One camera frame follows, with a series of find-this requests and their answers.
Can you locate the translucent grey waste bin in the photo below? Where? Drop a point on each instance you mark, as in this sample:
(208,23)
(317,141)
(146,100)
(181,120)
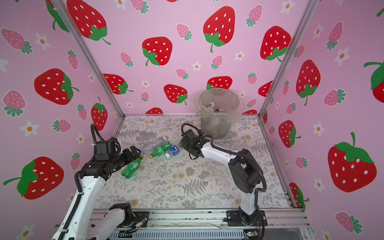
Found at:
(229,107)

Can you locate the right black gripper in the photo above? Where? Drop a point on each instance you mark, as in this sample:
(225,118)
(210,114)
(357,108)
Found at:
(183,144)

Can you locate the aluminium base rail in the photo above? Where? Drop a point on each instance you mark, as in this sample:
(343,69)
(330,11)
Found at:
(177,224)

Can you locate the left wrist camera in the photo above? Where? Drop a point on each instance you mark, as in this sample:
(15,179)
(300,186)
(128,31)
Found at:
(106,150)

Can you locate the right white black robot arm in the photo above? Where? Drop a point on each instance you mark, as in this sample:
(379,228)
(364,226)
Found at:
(246,173)

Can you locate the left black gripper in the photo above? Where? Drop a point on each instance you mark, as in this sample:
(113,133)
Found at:
(129,157)

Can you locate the clear bottle white cap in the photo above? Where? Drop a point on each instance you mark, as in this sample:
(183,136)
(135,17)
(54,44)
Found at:
(151,146)

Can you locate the clear bottle green neck label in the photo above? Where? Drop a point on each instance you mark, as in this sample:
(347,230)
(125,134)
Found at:
(211,107)

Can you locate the green bottle yellow cap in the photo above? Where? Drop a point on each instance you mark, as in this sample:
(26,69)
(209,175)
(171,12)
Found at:
(160,150)

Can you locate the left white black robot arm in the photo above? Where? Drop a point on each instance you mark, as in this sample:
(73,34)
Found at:
(90,181)

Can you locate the clear bottle blue label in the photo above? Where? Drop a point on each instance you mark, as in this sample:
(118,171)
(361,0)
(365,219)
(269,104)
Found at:
(172,152)

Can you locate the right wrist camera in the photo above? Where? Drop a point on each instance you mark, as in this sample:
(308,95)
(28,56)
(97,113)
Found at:
(190,136)

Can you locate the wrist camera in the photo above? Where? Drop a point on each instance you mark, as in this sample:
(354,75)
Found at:
(190,136)
(106,150)

